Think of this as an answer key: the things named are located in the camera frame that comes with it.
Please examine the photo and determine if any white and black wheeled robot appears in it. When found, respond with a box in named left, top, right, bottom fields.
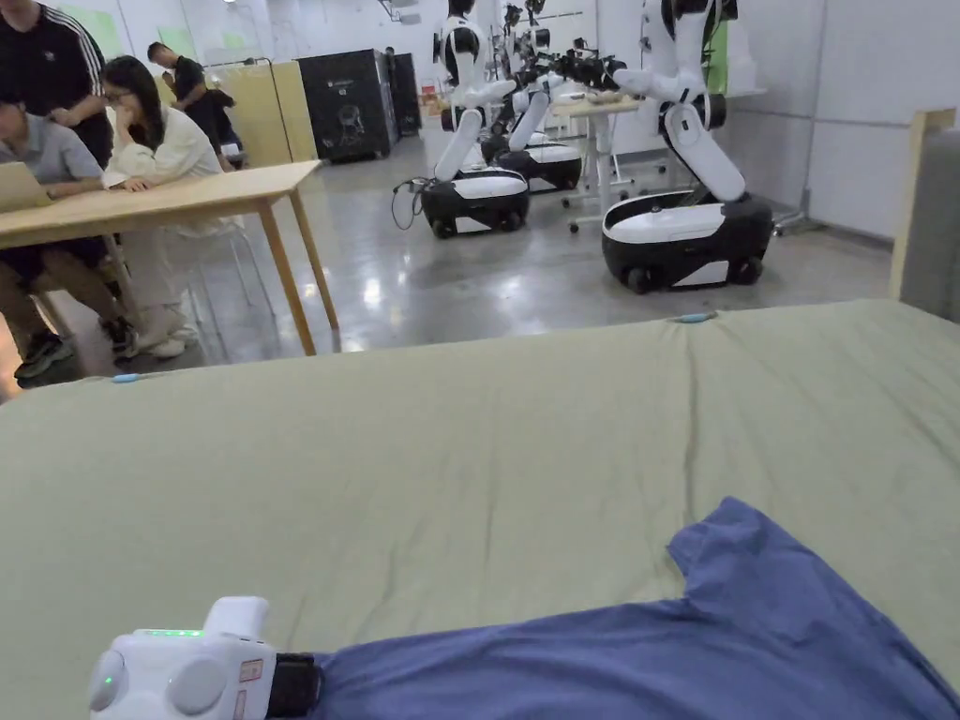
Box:
left=550, top=0, right=775, bottom=295
left=418, top=0, right=531, bottom=241
left=483, top=0, right=586, bottom=197

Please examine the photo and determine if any pale wooden cabinet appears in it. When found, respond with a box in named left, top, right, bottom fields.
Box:
left=216, top=59, right=321, bottom=173

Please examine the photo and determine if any light wooden table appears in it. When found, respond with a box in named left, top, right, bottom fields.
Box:
left=0, top=158, right=341, bottom=357

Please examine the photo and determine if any blue shirt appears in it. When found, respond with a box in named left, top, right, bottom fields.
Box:
left=313, top=496, right=960, bottom=720

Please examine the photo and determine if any grey padded headboard, wooden frame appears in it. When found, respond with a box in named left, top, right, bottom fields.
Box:
left=888, top=108, right=960, bottom=325

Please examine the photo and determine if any large black equipment case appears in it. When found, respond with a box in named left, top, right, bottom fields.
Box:
left=295, top=48, right=399, bottom=164

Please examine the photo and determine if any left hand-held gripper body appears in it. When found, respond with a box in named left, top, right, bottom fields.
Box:
left=88, top=595, right=324, bottom=720

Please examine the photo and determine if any white-legged work table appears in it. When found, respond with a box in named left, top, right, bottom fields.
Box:
left=550, top=91, right=680, bottom=234

